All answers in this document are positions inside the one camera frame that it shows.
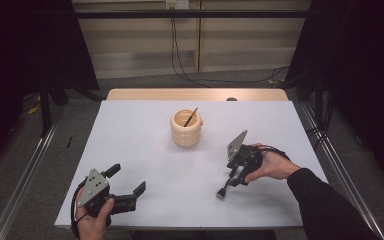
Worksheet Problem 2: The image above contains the person's right hand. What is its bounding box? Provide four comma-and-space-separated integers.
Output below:
244, 142, 302, 184

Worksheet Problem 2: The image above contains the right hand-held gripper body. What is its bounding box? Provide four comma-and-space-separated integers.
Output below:
226, 129, 265, 186

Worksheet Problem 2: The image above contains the long black wall cable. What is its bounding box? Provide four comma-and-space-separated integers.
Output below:
170, 16, 291, 85

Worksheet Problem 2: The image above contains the wooden table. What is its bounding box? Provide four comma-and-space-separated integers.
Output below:
106, 88, 289, 102

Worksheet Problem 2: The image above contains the metal floor rail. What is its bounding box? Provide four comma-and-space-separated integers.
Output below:
301, 103, 384, 240
0, 121, 61, 240

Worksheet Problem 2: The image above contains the white wall socket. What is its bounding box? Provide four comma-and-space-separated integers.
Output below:
165, 0, 190, 10

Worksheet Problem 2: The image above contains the short black wall cable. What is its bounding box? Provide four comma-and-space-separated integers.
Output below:
170, 16, 213, 89

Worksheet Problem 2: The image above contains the black makeup brush silver ferrule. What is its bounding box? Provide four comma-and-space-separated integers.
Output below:
215, 181, 232, 201

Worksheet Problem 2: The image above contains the black horizontal bar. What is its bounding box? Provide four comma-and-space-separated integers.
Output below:
74, 9, 311, 20

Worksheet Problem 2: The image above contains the thin black orange-tipped brush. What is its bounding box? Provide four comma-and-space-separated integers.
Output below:
183, 106, 200, 128

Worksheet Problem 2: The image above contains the cream ribbed cup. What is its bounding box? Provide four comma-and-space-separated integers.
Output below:
170, 108, 204, 149

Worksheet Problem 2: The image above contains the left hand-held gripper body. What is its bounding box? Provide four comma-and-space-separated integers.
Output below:
76, 168, 138, 228

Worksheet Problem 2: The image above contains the black metal stand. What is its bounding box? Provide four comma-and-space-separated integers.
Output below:
39, 79, 53, 137

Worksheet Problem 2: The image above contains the white table mat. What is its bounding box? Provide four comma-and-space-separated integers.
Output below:
54, 99, 329, 231

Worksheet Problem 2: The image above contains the dark curtain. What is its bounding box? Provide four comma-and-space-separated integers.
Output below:
284, 0, 384, 193
0, 0, 100, 176

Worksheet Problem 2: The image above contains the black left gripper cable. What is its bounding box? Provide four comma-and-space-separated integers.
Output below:
69, 184, 83, 238

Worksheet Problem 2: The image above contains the person's left hand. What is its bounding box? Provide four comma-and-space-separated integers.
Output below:
75, 187, 116, 240

